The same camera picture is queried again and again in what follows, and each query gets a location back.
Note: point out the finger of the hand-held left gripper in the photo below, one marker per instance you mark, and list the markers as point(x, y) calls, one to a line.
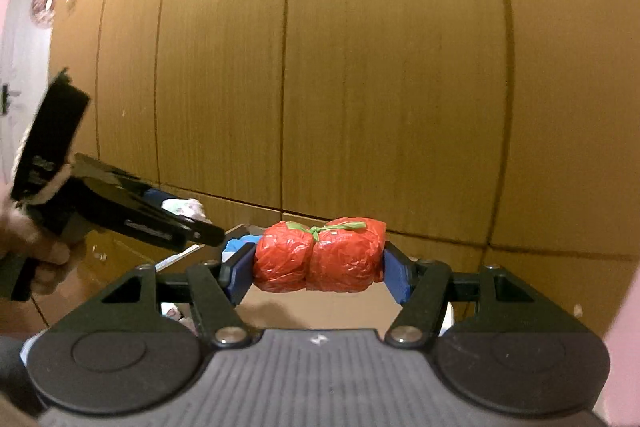
point(156, 196)
point(165, 229)

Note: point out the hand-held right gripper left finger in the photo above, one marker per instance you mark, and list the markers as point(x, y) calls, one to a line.
point(241, 271)

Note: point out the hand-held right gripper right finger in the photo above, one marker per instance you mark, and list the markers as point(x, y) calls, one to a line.
point(395, 271)

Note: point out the white and mint cloth bundle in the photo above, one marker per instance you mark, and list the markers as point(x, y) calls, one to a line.
point(185, 208)

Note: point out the red plastic bundle green tie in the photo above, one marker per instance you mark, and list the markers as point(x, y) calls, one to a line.
point(320, 257)

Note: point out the cardboard box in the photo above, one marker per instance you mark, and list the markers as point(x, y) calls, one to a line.
point(320, 312)

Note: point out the person's left hand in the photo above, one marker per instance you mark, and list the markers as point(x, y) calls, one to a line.
point(30, 237)

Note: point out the metal drawer pull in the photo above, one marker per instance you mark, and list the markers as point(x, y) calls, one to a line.
point(100, 254)

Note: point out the white door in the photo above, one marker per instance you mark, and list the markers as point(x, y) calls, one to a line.
point(25, 57)

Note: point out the wooden wardrobe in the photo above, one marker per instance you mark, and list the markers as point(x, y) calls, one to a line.
point(350, 67)

